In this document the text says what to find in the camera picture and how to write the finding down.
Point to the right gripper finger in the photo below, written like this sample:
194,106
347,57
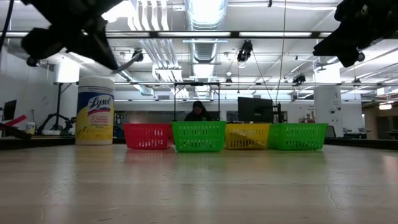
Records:
337,42

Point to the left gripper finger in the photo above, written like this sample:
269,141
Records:
96,51

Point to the black background robot arm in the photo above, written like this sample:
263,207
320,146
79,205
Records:
70,124

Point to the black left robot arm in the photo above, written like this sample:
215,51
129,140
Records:
71,7

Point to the black ceiling spotlight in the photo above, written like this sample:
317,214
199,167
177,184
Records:
299,78
138,56
361,57
245,51
31,62

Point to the yellow Lysol wipes canister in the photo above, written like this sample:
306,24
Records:
94,118

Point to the white square pillar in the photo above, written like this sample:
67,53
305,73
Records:
328,109

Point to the black computer monitor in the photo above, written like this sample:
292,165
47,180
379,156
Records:
10,110
255,110

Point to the red flat strip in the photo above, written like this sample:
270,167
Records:
15,120

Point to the red plastic basket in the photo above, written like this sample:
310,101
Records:
146,137

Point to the green plastic basket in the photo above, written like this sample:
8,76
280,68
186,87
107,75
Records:
297,137
199,137

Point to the black overhead beam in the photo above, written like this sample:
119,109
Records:
233,35

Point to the person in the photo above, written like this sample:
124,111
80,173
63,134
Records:
197,113

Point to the yellow plastic basket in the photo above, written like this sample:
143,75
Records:
245,137

